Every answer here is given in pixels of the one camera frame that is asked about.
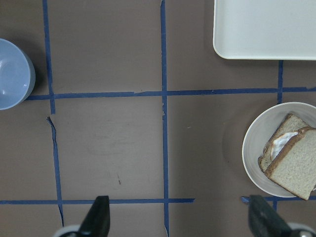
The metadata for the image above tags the white round plate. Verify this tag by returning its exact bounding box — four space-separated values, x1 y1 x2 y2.
242 102 316 198

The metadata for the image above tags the blue bowl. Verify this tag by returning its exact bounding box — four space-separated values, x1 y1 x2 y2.
0 39 36 110

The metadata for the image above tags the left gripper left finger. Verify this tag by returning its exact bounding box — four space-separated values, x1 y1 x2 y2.
78 196 110 237

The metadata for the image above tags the fried egg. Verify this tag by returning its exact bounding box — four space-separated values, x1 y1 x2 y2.
270 131 298 160

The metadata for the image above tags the cream bear tray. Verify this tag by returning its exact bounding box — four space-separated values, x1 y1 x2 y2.
213 0 316 60

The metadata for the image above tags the bread slice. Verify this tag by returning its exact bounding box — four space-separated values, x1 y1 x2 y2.
258 113 310 172
265 127 316 200

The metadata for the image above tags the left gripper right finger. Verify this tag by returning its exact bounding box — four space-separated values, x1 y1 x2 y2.
248 195 292 237

